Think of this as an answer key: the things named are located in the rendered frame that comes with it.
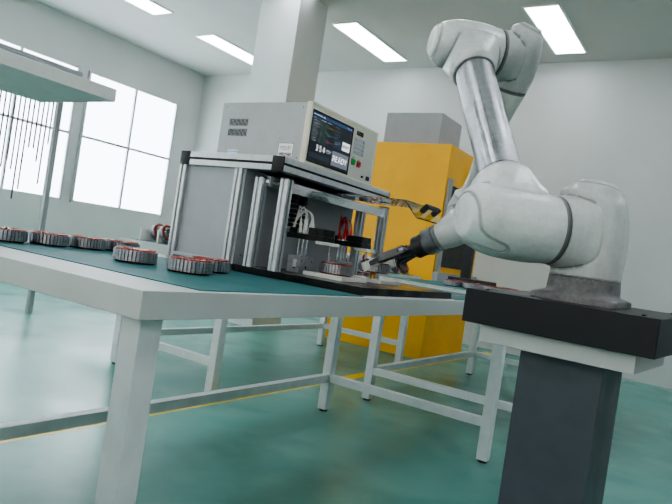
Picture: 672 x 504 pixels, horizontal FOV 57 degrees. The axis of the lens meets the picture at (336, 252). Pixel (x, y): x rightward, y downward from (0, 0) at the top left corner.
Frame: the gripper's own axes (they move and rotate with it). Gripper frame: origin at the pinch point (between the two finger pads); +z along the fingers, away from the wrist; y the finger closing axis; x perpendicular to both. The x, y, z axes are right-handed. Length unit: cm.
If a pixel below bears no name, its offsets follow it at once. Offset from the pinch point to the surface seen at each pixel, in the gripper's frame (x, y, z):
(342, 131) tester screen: 45.1, -13.3, -10.8
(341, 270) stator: -3.9, -27.7, -2.1
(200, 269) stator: -4, -82, 5
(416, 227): 103, 323, 106
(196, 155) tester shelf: 48, -46, 27
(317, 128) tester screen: 43, -28, -9
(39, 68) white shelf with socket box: 52, -107, 17
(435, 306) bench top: -21.2, -2.1, -17.2
